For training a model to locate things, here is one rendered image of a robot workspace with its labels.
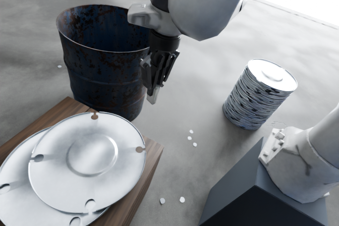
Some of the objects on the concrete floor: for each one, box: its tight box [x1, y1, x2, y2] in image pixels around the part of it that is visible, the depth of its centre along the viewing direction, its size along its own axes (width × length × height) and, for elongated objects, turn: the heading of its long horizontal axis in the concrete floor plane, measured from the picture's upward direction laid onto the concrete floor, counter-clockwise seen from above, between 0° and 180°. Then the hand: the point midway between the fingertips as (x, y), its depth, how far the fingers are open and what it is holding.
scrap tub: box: [56, 4, 150, 122], centre depth 98 cm, size 42×42×48 cm
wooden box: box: [0, 96, 164, 226], centre depth 62 cm, size 40×38×35 cm
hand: (152, 93), depth 58 cm, fingers closed
